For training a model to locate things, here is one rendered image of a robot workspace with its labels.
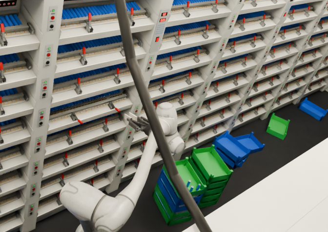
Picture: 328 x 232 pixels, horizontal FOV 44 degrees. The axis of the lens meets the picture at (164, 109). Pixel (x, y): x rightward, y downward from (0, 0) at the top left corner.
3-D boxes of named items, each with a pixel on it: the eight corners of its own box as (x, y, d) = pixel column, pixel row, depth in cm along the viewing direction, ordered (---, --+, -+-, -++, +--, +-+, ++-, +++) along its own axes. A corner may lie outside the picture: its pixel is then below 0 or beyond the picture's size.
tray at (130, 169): (174, 155, 356) (181, 147, 346) (118, 181, 317) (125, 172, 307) (161, 137, 362) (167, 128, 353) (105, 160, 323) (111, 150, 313)
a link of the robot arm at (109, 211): (136, 200, 181) (110, 186, 184) (115, 231, 168) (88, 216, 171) (133, 216, 190) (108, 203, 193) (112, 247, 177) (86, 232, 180)
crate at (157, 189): (193, 214, 311) (196, 207, 306) (171, 220, 301) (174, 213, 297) (176, 184, 331) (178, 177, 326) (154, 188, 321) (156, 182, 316)
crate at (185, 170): (203, 193, 297) (207, 186, 292) (179, 199, 287) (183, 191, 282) (184, 164, 316) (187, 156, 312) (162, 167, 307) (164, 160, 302)
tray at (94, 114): (130, 107, 265) (135, 99, 259) (45, 135, 226) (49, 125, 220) (114, 84, 272) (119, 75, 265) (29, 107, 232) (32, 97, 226)
